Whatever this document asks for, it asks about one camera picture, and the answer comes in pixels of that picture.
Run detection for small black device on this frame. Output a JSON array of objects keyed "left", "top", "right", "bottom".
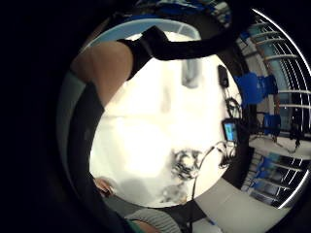
[{"left": 217, "top": 64, "right": 230, "bottom": 88}]

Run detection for blue chair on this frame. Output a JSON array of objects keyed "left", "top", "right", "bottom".
[
  {"left": 234, "top": 71, "right": 265, "bottom": 107},
  {"left": 262, "top": 75, "right": 280, "bottom": 97},
  {"left": 261, "top": 113, "right": 282, "bottom": 137}
]

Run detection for phone with lit screen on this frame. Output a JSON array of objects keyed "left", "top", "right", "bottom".
[{"left": 222, "top": 117, "right": 240, "bottom": 146}]

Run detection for black earphones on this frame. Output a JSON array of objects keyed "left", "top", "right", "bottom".
[{"left": 218, "top": 142, "right": 238, "bottom": 170}]

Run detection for white background table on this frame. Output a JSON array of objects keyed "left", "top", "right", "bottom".
[{"left": 248, "top": 135, "right": 311, "bottom": 160}]

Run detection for black tripod stand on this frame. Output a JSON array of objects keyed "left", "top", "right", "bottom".
[{"left": 290, "top": 120, "right": 304, "bottom": 150}]

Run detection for person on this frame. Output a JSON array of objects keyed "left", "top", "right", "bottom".
[{"left": 56, "top": 69, "right": 137, "bottom": 233}]

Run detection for grey ribbed cloth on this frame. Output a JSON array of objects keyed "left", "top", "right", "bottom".
[{"left": 125, "top": 208, "right": 183, "bottom": 233}]

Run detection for coiled black cable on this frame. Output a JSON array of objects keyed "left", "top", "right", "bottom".
[{"left": 225, "top": 96, "right": 243, "bottom": 119}]

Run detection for window frame with bars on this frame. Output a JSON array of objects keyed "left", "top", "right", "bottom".
[{"left": 239, "top": 9, "right": 311, "bottom": 210}]

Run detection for tangle of black cables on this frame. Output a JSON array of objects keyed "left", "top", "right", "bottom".
[{"left": 169, "top": 149, "right": 204, "bottom": 181}]

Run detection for thin long cable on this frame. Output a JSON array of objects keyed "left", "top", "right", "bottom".
[{"left": 191, "top": 140, "right": 232, "bottom": 201}]

